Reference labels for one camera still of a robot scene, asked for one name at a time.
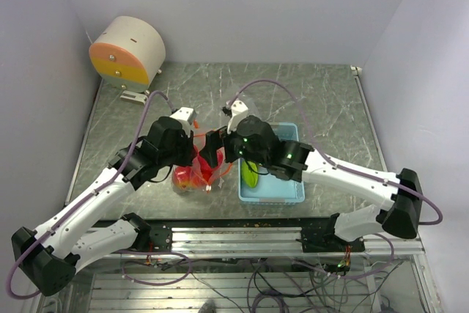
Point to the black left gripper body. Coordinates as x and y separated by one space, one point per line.
180 153

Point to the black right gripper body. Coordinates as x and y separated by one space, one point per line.
234 149

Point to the red apple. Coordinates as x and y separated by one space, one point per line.
210 173
182 179

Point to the clear zip top bag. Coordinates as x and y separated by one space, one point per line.
200 176

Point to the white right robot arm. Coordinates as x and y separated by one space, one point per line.
395 206

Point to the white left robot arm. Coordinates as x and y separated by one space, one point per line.
51 254

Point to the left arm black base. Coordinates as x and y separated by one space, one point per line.
154 238

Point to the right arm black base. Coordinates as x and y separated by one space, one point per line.
318 235

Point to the green fruit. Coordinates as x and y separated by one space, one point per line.
249 173

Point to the blue plastic basket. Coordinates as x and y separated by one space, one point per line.
269 189

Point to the round beige drawer box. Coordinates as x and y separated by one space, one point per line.
128 54

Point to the white corner clip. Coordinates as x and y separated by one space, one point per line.
356 71

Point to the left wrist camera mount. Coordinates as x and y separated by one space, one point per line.
185 116

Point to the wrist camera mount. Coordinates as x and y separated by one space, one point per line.
185 116
236 111

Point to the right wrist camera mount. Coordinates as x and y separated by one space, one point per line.
236 111

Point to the small white bracket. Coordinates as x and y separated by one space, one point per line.
133 97

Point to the aluminium rail frame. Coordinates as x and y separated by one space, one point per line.
229 242

